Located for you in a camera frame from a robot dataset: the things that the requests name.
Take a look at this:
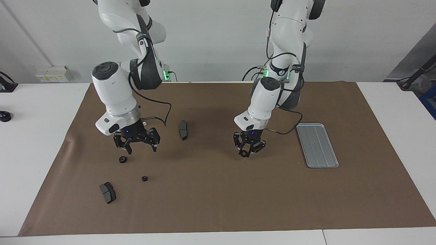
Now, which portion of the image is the silver ribbed metal tray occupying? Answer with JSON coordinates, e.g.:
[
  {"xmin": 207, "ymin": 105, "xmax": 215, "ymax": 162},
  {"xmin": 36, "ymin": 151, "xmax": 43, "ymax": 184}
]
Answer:
[{"xmin": 296, "ymin": 123, "xmax": 339, "ymax": 168}]

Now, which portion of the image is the dark grey brake pad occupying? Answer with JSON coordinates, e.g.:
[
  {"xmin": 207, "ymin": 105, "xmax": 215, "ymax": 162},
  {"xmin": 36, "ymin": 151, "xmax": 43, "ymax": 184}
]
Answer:
[
  {"xmin": 99, "ymin": 182, "xmax": 117, "ymax": 204},
  {"xmin": 178, "ymin": 120, "xmax": 189, "ymax": 141}
]

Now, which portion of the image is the brown table mat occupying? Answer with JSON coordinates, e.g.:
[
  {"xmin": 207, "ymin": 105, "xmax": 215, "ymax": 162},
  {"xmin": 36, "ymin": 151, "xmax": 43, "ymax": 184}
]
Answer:
[{"xmin": 18, "ymin": 81, "xmax": 436, "ymax": 237}]

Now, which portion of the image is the black tripod leg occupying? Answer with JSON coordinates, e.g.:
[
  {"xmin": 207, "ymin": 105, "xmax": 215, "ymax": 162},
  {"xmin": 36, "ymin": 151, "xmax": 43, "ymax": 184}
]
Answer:
[{"xmin": 397, "ymin": 56, "xmax": 436, "ymax": 91}]

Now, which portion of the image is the blue box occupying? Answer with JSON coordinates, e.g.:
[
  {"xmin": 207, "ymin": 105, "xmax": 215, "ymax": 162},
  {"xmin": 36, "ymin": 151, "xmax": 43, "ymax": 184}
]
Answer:
[{"xmin": 420, "ymin": 85, "xmax": 436, "ymax": 119}]

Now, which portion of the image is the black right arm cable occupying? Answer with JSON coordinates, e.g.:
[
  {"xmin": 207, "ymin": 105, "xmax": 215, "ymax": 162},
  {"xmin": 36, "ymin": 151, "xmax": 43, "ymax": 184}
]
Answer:
[{"xmin": 112, "ymin": 20, "xmax": 172, "ymax": 127}]

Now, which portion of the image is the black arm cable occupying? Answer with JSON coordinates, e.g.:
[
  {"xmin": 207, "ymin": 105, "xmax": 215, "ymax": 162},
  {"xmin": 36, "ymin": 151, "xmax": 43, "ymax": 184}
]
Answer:
[
  {"xmin": 266, "ymin": 10, "xmax": 303, "ymax": 135},
  {"xmin": 112, "ymin": 20, "xmax": 172, "ymax": 127}
]

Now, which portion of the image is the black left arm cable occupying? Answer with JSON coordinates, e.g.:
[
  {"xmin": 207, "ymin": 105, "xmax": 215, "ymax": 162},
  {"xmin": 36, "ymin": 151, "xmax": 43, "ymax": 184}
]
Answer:
[{"xmin": 266, "ymin": 10, "xmax": 303, "ymax": 135}]

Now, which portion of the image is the black base power cable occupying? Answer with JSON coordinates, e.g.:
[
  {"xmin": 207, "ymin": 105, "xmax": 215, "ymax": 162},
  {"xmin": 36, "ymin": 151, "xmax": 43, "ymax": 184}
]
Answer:
[{"xmin": 242, "ymin": 63, "xmax": 269, "ymax": 81}]

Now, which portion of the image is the white wall socket box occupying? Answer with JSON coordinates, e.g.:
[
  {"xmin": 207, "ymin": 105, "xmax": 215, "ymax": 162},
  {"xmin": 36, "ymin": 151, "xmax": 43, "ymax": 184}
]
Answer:
[{"xmin": 36, "ymin": 66, "xmax": 70, "ymax": 83}]

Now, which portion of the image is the black clamp mount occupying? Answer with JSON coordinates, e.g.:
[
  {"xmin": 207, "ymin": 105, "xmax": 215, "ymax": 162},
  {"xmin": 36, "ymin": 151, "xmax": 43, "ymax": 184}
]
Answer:
[{"xmin": 0, "ymin": 71, "xmax": 18, "ymax": 93}]

